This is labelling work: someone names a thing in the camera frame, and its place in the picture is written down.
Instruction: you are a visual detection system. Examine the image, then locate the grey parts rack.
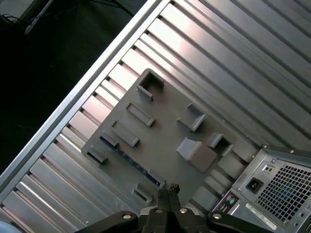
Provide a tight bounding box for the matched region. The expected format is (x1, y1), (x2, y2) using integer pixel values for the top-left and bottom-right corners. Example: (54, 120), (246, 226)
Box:
(81, 68), (259, 207)

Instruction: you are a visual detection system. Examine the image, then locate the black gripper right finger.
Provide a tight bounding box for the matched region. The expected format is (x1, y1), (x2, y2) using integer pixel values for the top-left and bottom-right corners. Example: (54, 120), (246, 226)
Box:
(169, 183), (280, 233)

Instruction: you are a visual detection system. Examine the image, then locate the black PC case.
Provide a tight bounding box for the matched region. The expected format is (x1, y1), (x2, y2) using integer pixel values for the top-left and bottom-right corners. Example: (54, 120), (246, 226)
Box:
(211, 144), (311, 233)

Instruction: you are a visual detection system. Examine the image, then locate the grey-brown square block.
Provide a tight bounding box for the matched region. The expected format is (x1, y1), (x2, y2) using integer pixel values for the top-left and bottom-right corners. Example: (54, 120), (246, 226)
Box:
(189, 141), (219, 173)

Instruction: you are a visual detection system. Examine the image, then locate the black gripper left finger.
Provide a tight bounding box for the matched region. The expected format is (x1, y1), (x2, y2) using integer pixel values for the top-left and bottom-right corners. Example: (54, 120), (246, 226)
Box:
(81, 188), (171, 233)

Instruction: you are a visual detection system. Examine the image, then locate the blue RAM stick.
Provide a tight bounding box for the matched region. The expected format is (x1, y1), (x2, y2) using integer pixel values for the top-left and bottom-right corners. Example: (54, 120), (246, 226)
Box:
(99, 135), (163, 187)

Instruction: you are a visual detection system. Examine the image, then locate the white cable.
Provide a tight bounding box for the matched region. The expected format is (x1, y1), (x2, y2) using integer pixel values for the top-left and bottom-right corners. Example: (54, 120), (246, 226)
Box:
(24, 0), (53, 34)

